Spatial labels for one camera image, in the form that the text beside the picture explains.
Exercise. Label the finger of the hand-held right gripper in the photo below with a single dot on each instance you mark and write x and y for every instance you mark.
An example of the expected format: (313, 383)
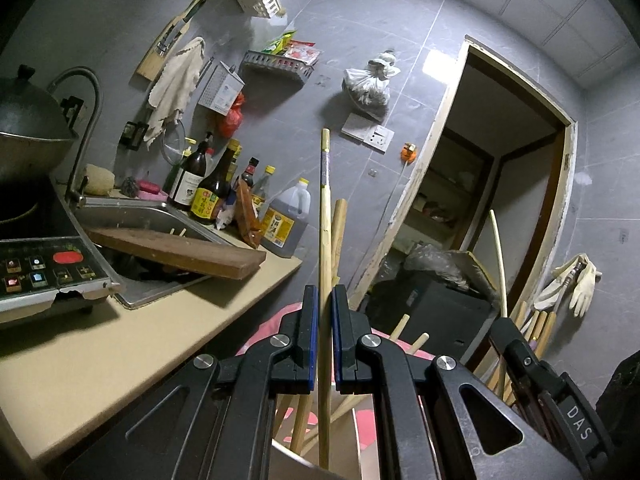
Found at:
(517, 355)

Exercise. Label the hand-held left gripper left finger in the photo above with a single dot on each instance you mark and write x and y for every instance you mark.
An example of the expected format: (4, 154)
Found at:
(313, 340)

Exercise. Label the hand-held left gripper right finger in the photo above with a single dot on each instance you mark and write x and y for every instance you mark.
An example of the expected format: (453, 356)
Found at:
(336, 340)

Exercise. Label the purple-banded bamboo chopstick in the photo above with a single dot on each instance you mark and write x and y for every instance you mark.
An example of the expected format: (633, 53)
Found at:
(325, 240)

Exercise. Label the pile of wooden chopsticks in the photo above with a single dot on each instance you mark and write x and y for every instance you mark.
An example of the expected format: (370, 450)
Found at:
(339, 230)

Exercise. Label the white perforated utensil holder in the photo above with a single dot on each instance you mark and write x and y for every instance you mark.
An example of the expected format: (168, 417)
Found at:
(295, 470)

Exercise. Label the pink checkered tablecloth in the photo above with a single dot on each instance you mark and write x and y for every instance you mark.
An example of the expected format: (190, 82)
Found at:
(262, 330)

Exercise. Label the white work glove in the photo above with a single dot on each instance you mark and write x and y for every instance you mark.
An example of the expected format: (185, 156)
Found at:
(552, 292)
(587, 285)

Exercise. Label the black metal box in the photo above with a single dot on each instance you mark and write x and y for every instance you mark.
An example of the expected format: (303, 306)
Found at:
(430, 310)

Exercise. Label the brown packet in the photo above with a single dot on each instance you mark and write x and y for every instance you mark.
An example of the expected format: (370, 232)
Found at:
(247, 215)

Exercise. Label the yellow-capped sauce bottle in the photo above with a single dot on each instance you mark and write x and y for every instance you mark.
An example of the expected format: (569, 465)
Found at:
(264, 187)

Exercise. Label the wooden cutting board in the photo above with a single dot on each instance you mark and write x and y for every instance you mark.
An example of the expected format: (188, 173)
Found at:
(175, 255)

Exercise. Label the dark bottle with yellow label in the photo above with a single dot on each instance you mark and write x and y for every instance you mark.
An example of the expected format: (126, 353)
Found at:
(212, 195)

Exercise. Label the dark bottle with white label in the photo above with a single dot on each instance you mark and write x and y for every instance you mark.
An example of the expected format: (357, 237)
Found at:
(192, 175)

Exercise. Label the stainless steel sink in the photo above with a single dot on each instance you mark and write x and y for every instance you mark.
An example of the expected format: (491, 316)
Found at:
(145, 210)

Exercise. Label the green glass bottle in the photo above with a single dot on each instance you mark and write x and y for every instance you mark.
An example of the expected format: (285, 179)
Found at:
(172, 180)

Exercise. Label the pink soap dish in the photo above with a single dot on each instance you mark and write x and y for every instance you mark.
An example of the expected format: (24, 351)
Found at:
(150, 190)

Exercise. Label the red plastic bag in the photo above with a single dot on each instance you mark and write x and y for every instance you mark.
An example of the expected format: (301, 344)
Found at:
(232, 117)

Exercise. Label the steel wool scrubber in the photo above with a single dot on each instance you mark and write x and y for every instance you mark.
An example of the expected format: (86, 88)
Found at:
(131, 186)

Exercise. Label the hanging clear plastic bag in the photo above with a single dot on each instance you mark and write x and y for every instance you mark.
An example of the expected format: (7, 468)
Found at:
(370, 85)

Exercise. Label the beige loofah sponge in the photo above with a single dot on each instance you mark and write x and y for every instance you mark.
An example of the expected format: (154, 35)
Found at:
(98, 180)

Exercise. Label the induction cooker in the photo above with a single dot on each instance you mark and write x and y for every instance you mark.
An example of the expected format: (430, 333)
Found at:
(45, 270)

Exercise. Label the red packet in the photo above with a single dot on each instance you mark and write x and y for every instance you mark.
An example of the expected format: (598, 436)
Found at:
(302, 53)

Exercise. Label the white dish rag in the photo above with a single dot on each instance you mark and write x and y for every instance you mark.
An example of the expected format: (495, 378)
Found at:
(175, 85)

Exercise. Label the green yellow packet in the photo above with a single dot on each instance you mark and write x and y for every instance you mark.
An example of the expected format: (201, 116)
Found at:
(277, 44)

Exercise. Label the curved metal faucet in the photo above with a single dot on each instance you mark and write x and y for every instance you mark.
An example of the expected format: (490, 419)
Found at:
(92, 110)

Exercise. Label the hanging wooden board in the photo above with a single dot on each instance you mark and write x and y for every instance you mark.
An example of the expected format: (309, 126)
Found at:
(160, 45)

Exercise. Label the wok with lid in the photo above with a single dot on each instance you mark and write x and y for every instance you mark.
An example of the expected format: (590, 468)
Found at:
(25, 125)

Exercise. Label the wooden door frame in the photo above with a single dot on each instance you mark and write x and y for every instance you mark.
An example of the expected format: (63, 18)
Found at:
(430, 160)

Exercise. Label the white wall socket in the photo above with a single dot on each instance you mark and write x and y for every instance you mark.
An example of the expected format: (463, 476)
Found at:
(379, 140)

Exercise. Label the perforated metal wall caddy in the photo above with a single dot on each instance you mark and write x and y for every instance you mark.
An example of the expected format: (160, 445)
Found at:
(220, 87)

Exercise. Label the black wall plug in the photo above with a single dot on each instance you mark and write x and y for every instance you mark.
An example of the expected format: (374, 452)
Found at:
(132, 135)
(71, 110)

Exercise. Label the metal wall shelf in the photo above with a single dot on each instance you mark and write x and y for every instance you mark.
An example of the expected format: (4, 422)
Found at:
(275, 67)

